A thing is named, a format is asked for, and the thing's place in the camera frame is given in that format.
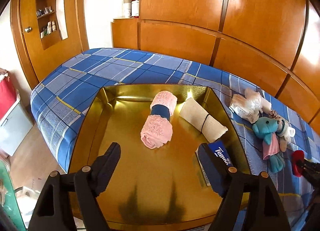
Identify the white bottles on cabinet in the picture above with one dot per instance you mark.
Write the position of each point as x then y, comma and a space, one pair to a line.
130, 8

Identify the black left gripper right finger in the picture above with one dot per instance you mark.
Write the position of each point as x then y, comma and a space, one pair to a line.
264, 211

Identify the white plastic bag on floor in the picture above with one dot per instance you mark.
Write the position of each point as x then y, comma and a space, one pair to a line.
26, 200

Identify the brown patterned scrunchie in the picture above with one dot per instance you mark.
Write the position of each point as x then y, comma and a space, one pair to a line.
274, 114

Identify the gold shallow box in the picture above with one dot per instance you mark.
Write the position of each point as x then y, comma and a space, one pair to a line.
153, 189

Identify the blue plaid bed cover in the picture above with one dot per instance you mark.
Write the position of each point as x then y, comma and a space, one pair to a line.
60, 102

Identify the wooden wardrobe wall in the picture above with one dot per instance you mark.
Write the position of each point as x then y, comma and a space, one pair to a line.
272, 43

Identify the white knitted socks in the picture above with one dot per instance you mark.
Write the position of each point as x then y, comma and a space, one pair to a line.
284, 133

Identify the green translucent container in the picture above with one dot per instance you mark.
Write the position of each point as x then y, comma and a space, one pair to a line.
10, 205

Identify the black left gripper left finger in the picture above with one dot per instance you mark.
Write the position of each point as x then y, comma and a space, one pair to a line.
53, 210

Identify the blue Tempo tissue pack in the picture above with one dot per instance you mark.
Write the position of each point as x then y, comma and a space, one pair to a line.
220, 151

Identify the clear plastic bag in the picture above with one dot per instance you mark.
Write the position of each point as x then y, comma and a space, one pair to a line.
253, 101

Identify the round metal door knob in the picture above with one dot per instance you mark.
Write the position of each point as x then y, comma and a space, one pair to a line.
28, 29

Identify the pink towel blue band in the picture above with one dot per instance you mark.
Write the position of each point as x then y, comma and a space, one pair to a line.
157, 129

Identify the beige cloth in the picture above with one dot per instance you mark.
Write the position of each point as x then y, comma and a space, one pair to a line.
199, 118

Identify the wooden door with shelves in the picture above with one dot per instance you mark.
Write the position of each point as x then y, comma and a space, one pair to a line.
58, 33

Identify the white storage bin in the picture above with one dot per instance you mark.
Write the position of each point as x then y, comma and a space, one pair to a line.
15, 125

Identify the red bag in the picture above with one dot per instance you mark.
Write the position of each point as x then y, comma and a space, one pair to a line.
7, 93

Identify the blue plush bear pink dress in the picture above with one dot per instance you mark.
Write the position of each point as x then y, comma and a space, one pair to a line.
265, 128

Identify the red fluffy sponge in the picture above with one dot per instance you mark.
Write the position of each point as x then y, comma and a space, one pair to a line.
297, 158

